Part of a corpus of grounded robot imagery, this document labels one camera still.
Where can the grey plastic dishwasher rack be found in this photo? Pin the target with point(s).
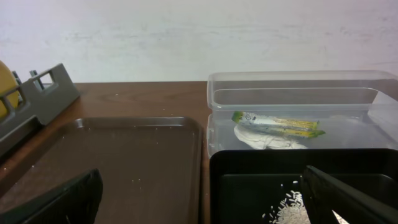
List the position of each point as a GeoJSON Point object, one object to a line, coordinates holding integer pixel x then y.
{"type": "Point", "coordinates": [34, 104]}

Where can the white tissue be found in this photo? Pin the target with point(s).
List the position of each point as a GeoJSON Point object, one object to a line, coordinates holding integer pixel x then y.
{"type": "Point", "coordinates": [264, 140]}

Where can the yellow round plate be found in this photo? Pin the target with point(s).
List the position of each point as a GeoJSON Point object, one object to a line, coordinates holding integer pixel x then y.
{"type": "Point", "coordinates": [8, 82]}

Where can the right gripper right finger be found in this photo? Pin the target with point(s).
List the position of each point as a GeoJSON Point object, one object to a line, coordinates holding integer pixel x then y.
{"type": "Point", "coordinates": [324, 195]}

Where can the green snack wrapper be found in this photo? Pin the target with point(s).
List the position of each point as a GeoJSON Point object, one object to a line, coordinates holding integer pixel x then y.
{"type": "Point", "coordinates": [291, 128]}

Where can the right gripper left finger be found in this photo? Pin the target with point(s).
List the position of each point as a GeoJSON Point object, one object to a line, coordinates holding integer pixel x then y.
{"type": "Point", "coordinates": [74, 201]}

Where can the black rectangular tray bin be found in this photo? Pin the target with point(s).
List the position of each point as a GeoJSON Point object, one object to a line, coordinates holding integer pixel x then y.
{"type": "Point", "coordinates": [247, 186]}

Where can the clear plastic bin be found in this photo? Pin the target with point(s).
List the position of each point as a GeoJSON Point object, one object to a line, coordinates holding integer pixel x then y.
{"type": "Point", "coordinates": [353, 109]}

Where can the food scraps pile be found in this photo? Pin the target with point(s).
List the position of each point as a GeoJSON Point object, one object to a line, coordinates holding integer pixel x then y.
{"type": "Point", "coordinates": [282, 202]}

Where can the dark brown serving tray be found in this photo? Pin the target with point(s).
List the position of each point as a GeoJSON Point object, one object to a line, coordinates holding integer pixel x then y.
{"type": "Point", "coordinates": [150, 167]}

